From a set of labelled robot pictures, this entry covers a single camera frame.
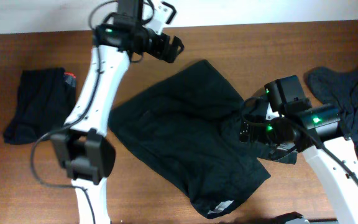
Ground dark green shorts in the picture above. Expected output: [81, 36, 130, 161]
[108, 60, 270, 219]

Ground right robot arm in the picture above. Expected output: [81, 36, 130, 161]
[242, 105, 358, 223]

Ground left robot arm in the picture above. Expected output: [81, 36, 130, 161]
[50, 24, 184, 223]

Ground folded black shorts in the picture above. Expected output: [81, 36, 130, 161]
[3, 68, 76, 145]

